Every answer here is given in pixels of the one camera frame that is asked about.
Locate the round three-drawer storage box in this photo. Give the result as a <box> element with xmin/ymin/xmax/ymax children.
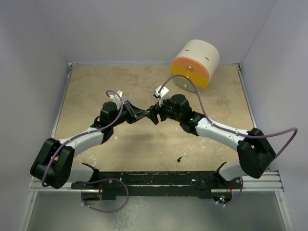
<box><xmin>170</xmin><ymin>39</ymin><xmax>220</xmax><ymax>92</ymax></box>

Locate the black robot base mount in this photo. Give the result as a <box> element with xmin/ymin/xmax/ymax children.
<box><xmin>72</xmin><ymin>167</ymin><xmax>243</xmax><ymax>202</ymax></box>

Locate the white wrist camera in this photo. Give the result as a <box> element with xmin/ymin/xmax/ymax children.
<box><xmin>154</xmin><ymin>85</ymin><xmax>169</xmax><ymax>105</ymax></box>
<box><xmin>109</xmin><ymin>90</ymin><xmax>123</xmax><ymax>109</ymax></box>

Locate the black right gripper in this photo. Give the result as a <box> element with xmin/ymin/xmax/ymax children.
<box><xmin>147</xmin><ymin>96</ymin><xmax>182</xmax><ymax>125</ymax></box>

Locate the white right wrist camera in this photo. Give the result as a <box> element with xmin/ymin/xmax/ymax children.
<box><xmin>154</xmin><ymin>85</ymin><xmax>169</xmax><ymax>105</ymax></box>

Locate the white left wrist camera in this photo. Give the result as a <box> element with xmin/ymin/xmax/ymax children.
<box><xmin>109</xmin><ymin>90</ymin><xmax>123</xmax><ymax>109</ymax></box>

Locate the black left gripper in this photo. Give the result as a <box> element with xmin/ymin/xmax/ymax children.
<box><xmin>110</xmin><ymin>101</ymin><xmax>148</xmax><ymax>128</ymax></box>

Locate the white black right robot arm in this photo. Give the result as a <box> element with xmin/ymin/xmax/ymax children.
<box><xmin>148</xmin><ymin>93</ymin><xmax>275</xmax><ymax>188</ymax></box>

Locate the aluminium frame rail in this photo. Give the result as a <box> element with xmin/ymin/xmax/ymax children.
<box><xmin>28</xmin><ymin>171</ymin><xmax>283</xmax><ymax>192</ymax></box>

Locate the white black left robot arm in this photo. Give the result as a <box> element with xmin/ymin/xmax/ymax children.
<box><xmin>30</xmin><ymin>101</ymin><xmax>149</xmax><ymax>189</ymax></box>

